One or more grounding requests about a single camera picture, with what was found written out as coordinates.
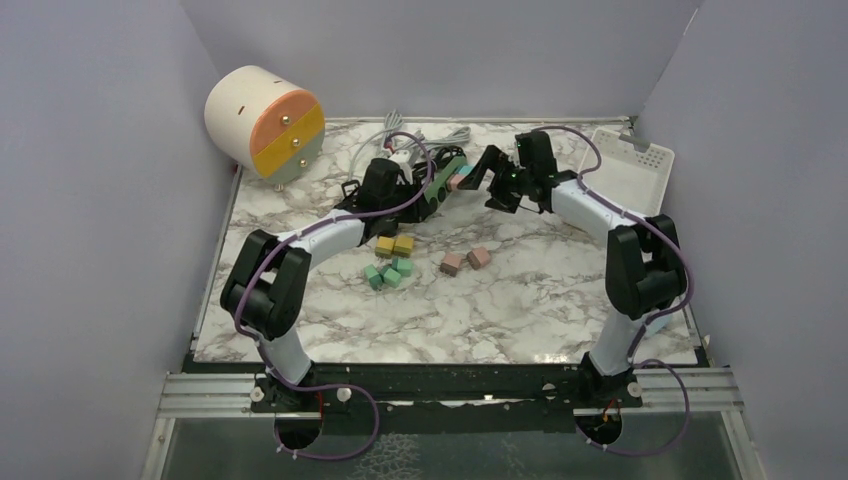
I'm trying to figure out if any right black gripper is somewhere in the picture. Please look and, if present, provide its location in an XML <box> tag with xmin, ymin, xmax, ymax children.
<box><xmin>456</xmin><ymin>146</ymin><xmax>532</xmax><ymax>215</ymax></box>

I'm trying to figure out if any green round-socket power strip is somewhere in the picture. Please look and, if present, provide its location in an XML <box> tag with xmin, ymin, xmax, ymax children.
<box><xmin>422</xmin><ymin>155</ymin><xmax>467</xmax><ymax>216</ymax></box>

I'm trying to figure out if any yellow plug adapter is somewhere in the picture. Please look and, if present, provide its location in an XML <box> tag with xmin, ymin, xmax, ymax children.
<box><xmin>374</xmin><ymin>236</ymin><xmax>395</xmax><ymax>258</ymax></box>
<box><xmin>392</xmin><ymin>235</ymin><xmax>415</xmax><ymax>258</ymax></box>

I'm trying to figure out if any green plug adapter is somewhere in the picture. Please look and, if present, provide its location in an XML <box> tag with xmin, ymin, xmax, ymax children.
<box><xmin>381</xmin><ymin>266</ymin><xmax>403</xmax><ymax>288</ymax></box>
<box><xmin>392</xmin><ymin>257</ymin><xmax>414</xmax><ymax>277</ymax></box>
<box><xmin>363</xmin><ymin>264</ymin><xmax>384</xmax><ymax>291</ymax></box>

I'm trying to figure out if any pink usb charger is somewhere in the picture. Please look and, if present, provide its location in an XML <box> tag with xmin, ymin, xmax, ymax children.
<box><xmin>447</xmin><ymin>173</ymin><xmax>465</xmax><ymax>192</ymax></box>
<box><xmin>466</xmin><ymin>247</ymin><xmax>492</xmax><ymax>270</ymax></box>
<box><xmin>439</xmin><ymin>252</ymin><xmax>463</xmax><ymax>277</ymax></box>

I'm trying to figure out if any teal usb charger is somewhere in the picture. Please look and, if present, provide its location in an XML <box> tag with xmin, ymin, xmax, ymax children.
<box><xmin>457</xmin><ymin>165</ymin><xmax>473</xmax><ymax>178</ymax></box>

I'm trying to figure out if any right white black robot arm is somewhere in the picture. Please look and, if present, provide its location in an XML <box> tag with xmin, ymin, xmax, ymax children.
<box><xmin>458</xmin><ymin>127</ymin><xmax>694</xmax><ymax>407</ymax></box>

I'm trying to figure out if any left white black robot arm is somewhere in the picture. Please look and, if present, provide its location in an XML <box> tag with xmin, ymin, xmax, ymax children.
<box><xmin>220</xmin><ymin>158</ymin><xmax>438</xmax><ymax>411</ymax></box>

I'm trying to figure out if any cream round drawer cabinet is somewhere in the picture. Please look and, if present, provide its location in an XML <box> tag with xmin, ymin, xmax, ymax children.
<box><xmin>203</xmin><ymin>65</ymin><xmax>326</xmax><ymax>186</ymax></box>

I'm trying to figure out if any white plastic basket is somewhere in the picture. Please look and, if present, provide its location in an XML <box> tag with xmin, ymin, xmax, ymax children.
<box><xmin>577</xmin><ymin>127</ymin><xmax>675</xmax><ymax>216</ymax></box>

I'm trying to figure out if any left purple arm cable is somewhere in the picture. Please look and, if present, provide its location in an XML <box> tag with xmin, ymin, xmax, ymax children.
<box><xmin>233</xmin><ymin>131</ymin><xmax>437</xmax><ymax>462</ymax></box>

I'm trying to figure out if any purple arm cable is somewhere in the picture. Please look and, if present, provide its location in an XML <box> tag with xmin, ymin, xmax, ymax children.
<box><xmin>233</xmin><ymin>131</ymin><xmax>437</xmax><ymax>462</ymax></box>
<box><xmin>529</xmin><ymin>125</ymin><xmax>696</xmax><ymax>457</ymax></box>

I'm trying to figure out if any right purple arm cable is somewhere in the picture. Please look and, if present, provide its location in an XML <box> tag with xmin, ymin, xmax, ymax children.
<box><xmin>529</xmin><ymin>125</ymin><xmax>696</xmax><ymax>457</ymax></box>

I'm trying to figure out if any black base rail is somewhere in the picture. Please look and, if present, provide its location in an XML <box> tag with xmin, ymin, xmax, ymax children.
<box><xmin>187</xmin><ymin>362</ymin><xmax>681</xmax><ymax>435</ymax></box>

